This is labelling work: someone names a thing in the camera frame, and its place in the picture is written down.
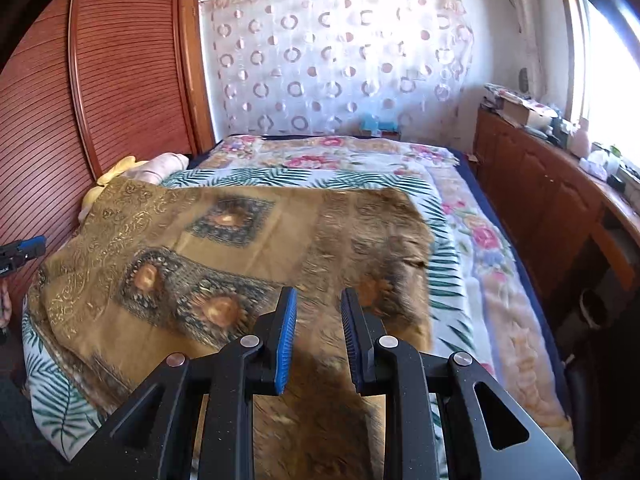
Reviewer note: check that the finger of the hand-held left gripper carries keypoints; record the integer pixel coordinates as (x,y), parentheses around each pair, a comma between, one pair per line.
(30,246)

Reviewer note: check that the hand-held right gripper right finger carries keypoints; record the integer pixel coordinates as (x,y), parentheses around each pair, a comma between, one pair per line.
(350,340)

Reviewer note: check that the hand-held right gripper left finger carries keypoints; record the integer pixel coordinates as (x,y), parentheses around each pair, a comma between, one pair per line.
(285,340)

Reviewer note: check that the golden patterned shirt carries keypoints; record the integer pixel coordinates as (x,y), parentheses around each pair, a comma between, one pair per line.
(200,240)

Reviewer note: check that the person's left hand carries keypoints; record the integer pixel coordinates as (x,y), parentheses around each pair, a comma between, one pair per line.
(4,305)

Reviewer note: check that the yellow plush toy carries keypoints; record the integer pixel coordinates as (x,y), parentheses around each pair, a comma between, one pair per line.
(117,167)

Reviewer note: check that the floral bed blanket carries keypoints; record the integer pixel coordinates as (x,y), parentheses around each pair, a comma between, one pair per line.
(450,240)

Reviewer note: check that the pale pink pillow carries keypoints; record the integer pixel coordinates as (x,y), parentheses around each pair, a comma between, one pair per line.
(160,167)

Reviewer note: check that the brown slatted wooden wardrobe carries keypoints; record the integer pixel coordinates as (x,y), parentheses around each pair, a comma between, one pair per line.
(125,85)

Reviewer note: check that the blue plastic item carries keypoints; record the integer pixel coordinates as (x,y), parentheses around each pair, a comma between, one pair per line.
(380,125)

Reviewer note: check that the brown wooden cabinet counter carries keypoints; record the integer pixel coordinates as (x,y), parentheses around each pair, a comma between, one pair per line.
(540,180)

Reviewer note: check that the sheer circle-patterned curtain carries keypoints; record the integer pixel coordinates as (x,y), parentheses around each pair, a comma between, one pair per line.
(325,60)

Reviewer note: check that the cardboard box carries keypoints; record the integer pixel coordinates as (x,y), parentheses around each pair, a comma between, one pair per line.
(525,112)

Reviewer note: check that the floral cloth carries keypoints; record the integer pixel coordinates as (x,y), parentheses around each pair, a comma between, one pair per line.
(505,92)

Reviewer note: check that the white tissue pack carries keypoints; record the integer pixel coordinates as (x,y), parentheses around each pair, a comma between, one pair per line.
(596,166)

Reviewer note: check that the pink thermos bottle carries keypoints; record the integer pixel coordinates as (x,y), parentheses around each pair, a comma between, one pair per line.
(581,140)

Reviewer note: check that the small black box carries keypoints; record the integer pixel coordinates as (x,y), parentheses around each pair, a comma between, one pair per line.
(617,181)

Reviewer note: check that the dark round ornament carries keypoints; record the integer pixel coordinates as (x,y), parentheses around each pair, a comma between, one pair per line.
(523,79)

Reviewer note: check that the white gathered window curtain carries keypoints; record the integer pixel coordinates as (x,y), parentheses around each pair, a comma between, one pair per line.
(525,10)

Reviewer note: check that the wood-framed window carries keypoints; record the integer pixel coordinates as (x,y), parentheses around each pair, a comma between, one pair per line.
(610,60)

